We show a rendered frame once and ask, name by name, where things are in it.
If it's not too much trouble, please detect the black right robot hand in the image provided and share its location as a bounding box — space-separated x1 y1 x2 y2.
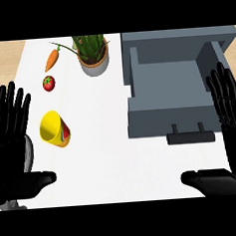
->
172 60 236 199

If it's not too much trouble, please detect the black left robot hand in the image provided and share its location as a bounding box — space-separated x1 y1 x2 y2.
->
0 78 59 206

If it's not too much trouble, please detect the yellow cup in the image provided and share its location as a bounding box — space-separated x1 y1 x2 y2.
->
38 109 73 150

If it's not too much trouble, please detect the grey open drawer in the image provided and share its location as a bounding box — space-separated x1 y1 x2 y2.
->
122 39 236 140

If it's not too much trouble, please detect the red tomato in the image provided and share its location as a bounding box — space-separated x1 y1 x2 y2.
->
41 75 57 94

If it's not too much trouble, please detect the grey cabinet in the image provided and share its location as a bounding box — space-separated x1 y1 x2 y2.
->
119 25 236 99

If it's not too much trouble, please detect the orange carrot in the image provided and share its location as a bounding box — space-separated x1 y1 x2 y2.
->
42 43 63 73

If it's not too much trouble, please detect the potted green plant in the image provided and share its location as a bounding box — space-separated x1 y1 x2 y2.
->
49 34 113 81

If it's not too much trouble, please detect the black drawer handle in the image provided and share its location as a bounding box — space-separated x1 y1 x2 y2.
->
165 120 216 146

